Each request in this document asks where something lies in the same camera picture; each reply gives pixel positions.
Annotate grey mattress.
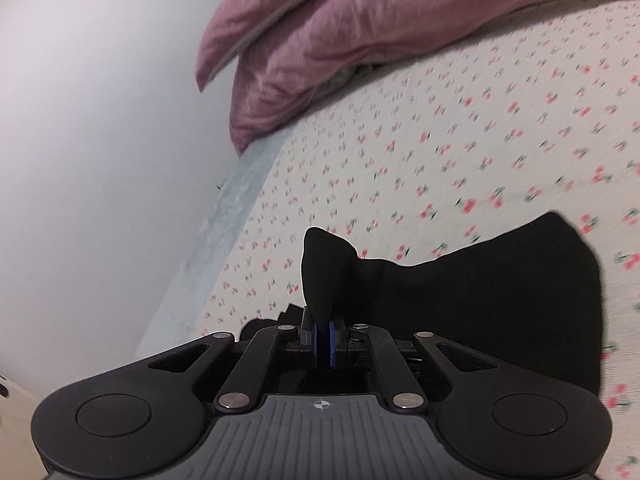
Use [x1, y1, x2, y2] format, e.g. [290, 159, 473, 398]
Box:
[137, 127, 297, 358]

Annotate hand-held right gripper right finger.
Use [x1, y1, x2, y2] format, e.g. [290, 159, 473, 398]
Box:
[327, 314, 501, 414]

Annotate pink pillow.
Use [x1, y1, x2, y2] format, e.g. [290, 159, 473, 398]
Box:
[195, 0, 633, 94]
[229, 0, 636, 155]

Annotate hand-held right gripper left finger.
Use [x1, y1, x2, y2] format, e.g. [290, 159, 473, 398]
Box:
[145, 305, 324, 414]

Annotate cherry print bed sheet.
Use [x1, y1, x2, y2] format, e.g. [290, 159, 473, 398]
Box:
[192, 0, 640, 480]

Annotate black pants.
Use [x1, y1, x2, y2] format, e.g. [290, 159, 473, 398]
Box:
[239, 211, 609, 402]

